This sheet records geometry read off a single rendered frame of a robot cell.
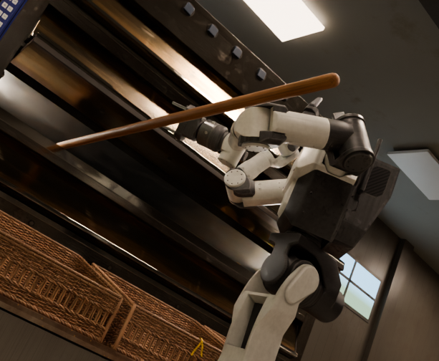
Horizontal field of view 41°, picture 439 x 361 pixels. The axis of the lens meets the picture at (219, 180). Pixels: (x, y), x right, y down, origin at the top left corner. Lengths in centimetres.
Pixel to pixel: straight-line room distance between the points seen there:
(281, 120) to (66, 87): 102
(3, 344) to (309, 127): 100
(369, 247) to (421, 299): 185
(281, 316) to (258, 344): 10
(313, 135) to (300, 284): 42
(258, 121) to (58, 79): 96
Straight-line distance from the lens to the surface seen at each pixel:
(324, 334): 954
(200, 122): 192
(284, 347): 293
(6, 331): 172
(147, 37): 261
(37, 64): 232
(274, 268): 174
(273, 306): 166
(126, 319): 191
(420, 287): 1157
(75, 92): 235
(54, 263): 179
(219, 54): 280
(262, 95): 134
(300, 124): 162
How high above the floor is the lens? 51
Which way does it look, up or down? 21 degrees up
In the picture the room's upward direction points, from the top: 25 degrees clockwise
